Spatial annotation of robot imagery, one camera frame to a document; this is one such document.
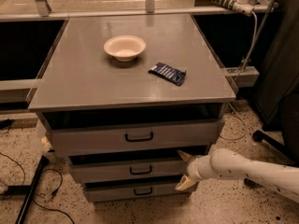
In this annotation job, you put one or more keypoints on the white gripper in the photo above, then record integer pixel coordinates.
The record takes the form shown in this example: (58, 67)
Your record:
(193, 169)

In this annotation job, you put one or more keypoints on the grey drawer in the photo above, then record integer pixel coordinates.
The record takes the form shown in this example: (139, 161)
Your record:
(97, 141)
(125, 170)
(133, 189)

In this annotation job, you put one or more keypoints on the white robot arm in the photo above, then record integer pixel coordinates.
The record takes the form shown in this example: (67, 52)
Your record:
(226, 164)

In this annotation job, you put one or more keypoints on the grey bottom drawer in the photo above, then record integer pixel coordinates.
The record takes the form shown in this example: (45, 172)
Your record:
(133, 189)

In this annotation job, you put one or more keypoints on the grey drawer cabinet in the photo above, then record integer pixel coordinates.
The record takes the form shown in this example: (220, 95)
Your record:
(83, 87)

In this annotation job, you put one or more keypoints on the grey top drawer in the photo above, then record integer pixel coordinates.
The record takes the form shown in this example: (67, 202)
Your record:
(97, 141)

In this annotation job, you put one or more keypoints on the blue snack packet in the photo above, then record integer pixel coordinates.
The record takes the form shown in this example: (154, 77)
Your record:
(168, 73)

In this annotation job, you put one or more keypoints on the black office chair base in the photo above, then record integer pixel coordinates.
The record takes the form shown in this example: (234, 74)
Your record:
(260, 137)

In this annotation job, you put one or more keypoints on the white round bowl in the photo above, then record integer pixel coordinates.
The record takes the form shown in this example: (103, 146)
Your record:
(125, 48)

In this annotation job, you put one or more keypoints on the black metal floor bar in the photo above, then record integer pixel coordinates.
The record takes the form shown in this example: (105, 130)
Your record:
(30, 193)

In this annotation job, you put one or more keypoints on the white power strip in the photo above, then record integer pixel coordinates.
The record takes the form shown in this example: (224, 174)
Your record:
(240, 6)

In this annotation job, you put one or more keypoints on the grey aluminium frame rail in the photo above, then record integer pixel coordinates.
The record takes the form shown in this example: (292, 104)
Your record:
(56, 16)

